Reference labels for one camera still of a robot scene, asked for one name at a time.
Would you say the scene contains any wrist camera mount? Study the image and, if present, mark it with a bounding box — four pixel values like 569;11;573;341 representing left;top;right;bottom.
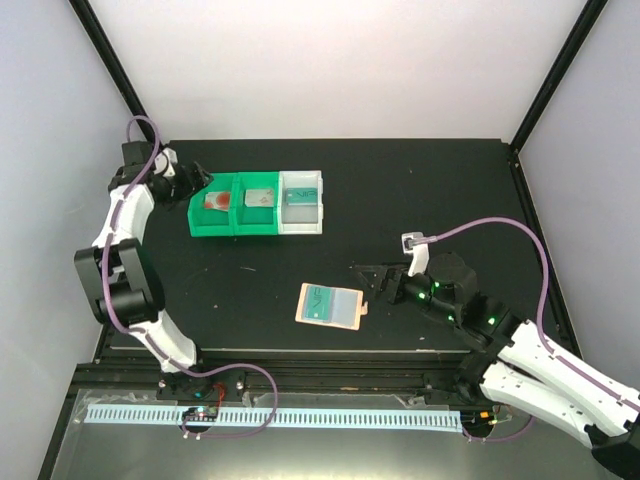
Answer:
401;232;430;277
153;148;178;178

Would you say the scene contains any middle green plastic bin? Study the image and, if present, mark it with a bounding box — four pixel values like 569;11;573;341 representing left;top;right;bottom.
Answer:
231;171;279;236

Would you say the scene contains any green plastic bin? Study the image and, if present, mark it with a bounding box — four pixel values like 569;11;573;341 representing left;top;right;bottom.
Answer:
231;171;279;236
187;173;236;237

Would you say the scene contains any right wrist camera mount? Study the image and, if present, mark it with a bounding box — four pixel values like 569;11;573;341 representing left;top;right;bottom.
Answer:
401;232;430;277

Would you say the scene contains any left small circuit board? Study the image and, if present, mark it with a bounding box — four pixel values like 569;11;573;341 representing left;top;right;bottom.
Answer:
181;406;219;423

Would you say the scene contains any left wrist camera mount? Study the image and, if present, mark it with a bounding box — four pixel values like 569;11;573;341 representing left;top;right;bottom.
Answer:
153;148;178;178

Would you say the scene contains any small circuit board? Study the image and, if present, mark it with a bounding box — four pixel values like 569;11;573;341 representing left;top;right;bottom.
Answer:
460;410;502;428
181;406;219;423

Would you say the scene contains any left black frame post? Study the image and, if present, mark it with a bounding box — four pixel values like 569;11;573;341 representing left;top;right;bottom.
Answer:
69;0;147;116

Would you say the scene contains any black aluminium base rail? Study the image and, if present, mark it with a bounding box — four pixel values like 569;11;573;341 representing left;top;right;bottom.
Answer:
70;349;494;405

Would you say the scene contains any white translucent plastic bin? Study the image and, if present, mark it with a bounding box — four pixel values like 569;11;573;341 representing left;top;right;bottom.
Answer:
276;170;324;235

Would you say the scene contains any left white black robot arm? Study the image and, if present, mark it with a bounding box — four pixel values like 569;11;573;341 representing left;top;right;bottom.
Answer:
74;141;215;399

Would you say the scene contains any left green plastic bin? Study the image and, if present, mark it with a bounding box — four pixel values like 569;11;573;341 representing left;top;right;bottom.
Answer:
187;173;236;237

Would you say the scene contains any white floral card in bin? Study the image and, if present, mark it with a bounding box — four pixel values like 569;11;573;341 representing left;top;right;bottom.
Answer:
244;188;275;208

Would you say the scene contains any light blue slotted cable duct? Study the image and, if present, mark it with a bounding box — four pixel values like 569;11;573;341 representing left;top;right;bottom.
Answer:
84;404;463;433

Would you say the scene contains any teal VIP card in bin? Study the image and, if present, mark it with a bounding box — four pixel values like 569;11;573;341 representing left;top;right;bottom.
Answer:
284;187;319;206

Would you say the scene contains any right small circuit board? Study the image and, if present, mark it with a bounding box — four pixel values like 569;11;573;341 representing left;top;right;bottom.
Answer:
460;410;502;428

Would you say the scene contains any right black frame post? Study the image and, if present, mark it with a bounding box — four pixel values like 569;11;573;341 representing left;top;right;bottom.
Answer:
510;0;608;154

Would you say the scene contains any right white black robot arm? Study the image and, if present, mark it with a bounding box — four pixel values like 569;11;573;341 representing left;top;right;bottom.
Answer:
354;253;639;479

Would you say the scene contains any black frame post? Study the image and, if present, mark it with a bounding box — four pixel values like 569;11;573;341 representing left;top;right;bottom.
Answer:
510;0;608;154
69;0;147;116

